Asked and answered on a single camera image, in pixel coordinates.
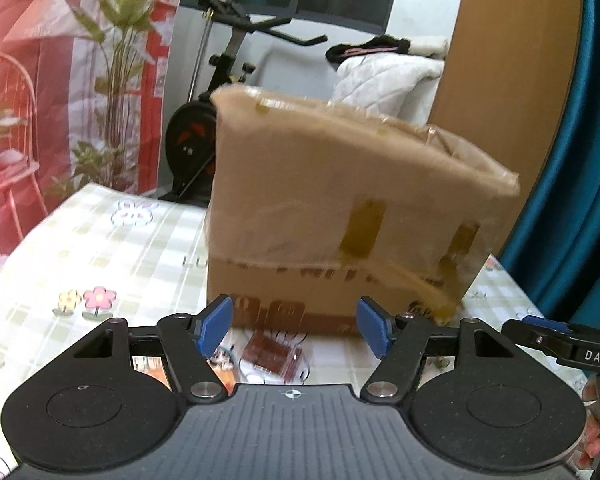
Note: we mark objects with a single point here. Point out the white quilted blanket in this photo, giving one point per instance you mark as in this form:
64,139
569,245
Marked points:
380,85

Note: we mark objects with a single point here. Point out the black and pink garment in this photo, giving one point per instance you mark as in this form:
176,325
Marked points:
365,49

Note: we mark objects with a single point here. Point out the teal curtain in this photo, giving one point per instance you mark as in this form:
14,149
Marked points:
580,185

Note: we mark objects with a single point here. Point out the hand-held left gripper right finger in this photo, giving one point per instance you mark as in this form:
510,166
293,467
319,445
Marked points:
372,322

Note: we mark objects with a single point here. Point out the cream fluffy cloth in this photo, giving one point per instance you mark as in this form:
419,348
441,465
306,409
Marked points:
430,46

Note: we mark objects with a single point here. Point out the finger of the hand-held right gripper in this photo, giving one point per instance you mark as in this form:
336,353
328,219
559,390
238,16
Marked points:
537,332

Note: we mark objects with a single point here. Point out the clear packet of brown snacks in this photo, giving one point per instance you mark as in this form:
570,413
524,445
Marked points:
272,357

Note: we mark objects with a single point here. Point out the wooden board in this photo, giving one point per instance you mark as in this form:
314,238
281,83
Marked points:
505,85

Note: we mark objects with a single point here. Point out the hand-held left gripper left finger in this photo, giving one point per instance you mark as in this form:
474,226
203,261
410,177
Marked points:
215,322

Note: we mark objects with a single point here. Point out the person's right hand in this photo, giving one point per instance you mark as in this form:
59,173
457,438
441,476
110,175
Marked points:
594,435

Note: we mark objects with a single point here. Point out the orange snack packet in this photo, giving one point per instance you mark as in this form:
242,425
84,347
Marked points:
150,370

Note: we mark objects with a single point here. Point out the printed pink backdrop cloth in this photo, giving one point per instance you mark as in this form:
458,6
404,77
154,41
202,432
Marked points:
40,85

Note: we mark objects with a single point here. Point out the taped cardboard box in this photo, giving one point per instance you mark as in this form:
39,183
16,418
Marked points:
330,185

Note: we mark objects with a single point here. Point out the black exercise bike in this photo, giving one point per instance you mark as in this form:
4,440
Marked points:
195,130

